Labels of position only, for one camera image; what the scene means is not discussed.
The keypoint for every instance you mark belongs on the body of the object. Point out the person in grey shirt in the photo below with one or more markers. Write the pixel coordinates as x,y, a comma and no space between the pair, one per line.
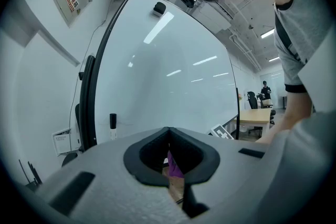
302,21

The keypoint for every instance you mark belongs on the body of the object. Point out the person's right forearm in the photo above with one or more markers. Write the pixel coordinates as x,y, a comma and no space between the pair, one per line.
288,118

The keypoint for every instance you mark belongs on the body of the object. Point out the ceiling light tube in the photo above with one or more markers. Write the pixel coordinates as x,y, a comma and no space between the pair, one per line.
273,59
267,33

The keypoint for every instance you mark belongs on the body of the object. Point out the purple cloth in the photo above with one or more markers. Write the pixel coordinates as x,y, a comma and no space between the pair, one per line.
174,168

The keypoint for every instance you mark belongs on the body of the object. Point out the black router with antennas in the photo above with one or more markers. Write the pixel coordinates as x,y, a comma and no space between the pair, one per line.
31,178

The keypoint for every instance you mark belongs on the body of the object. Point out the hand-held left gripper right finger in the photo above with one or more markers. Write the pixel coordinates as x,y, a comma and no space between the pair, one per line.
231,178

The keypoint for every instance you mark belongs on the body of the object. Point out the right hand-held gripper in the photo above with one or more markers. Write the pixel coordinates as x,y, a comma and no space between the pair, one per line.
221,132

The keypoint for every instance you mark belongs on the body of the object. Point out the white marker pen black cap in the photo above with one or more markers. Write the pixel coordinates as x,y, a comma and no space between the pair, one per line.
113,126

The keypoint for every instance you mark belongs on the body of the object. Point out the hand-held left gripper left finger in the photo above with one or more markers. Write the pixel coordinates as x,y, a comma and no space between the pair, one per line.
105,181

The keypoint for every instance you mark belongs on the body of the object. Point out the wooden table white legs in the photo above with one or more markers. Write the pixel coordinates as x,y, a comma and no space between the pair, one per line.
256,115

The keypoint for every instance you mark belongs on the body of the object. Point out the large whiteboard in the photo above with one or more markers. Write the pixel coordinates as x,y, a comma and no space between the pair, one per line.
170,73

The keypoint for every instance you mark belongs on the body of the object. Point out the black swivel office chair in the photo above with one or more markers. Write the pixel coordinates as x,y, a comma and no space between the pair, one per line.
252,99

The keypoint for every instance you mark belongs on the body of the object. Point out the white wall junction box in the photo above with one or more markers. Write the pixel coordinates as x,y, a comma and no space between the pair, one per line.
61,141

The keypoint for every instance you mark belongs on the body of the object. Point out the white ceiling air unit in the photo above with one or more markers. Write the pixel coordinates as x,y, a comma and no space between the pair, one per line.
214,17

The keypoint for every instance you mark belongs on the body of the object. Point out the black whiteboard eraser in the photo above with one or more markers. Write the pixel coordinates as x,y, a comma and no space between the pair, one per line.
158,9

